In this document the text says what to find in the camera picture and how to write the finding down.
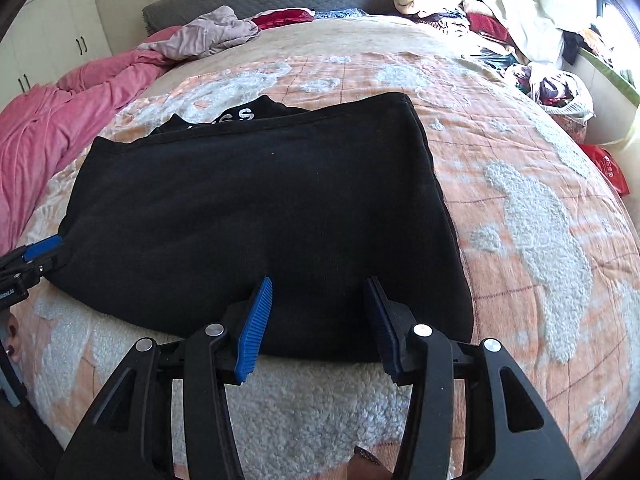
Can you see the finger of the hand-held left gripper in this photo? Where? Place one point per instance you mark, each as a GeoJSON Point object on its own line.
{"type": "Point", "coordinates": [44, 247]}

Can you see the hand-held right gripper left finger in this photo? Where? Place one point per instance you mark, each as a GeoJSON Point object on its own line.
{"type": "Point", "coordinates": [255, 330]}

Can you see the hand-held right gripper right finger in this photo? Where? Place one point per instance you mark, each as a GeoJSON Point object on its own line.
{"type": "Point", "coordinates": [382, 330]}

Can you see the black orange t-shirt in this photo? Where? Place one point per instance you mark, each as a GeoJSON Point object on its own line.
{"type": "Point", "coordinates": [250, 200]}

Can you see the pile of mixed clothes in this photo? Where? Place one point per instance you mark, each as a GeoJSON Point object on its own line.
{"type": "Point", "coordinates": [475, 15]}

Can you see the person's left hand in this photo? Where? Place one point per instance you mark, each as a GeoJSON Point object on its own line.
{"type": "Point", "coordinates": [9, 340]}

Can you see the person's right hand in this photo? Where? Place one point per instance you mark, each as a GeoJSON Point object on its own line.
{"type": "Point", "coordinates": [367, 467]}

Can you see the pink duvet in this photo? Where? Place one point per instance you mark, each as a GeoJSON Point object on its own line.
{"type": "Point", "coordinates": [50, 125]}

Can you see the orange white fluffy blanket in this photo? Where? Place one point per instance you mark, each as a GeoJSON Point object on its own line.
{"type": "Point", "coordinates": [500, 150]}

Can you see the cream wardrobe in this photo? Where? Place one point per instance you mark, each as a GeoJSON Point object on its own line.
{"type": "Point", "coordinates": [45, 15]}

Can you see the mauve crumpled garment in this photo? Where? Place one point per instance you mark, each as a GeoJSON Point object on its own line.
{"type": "Point", "coordinates": [215, 32]}

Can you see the red plastic bag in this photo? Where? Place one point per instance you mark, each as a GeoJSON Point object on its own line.
{"type": "Point", "coordinates": [607, 167]}

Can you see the beige bed cover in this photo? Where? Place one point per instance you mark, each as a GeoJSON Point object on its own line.
{"type": "Point", "coordinates": [325, 35]}

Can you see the red cloth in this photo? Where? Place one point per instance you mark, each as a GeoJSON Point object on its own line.
{"type": "Point", "coordinates": [282, 17]}

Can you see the blue patterned cloth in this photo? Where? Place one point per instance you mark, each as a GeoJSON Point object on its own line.
{"type": "Point", "coordinates": [340, 12]}

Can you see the green strip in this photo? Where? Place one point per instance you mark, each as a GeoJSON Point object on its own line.
{"type": "Point", "coordinates": [612, 77]}

